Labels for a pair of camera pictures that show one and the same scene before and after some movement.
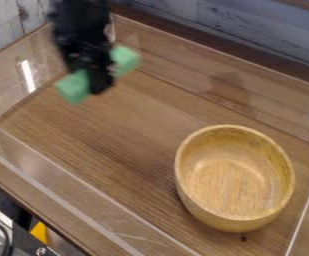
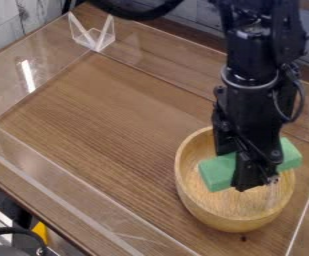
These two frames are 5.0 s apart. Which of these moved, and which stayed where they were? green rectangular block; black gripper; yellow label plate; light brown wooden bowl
Moved: green rectangular block; black gripper
Stayed: yellow label plate; light brown wooden bowl
